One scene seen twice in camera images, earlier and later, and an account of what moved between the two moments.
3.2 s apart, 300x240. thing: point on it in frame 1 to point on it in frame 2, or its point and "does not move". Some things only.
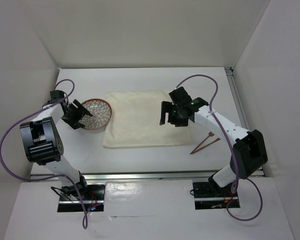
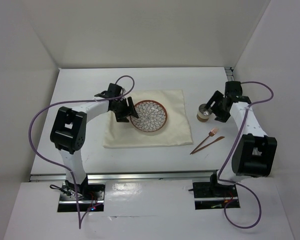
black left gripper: [79, 111] to [129, 110]
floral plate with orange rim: [101, 113] to [152, 116]
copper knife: [203, 147] does not move
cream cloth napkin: [133, 118] does not move
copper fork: [210, 134] does not move
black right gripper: [166, 107] to [222, 117]
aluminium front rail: [130, 175] does not move
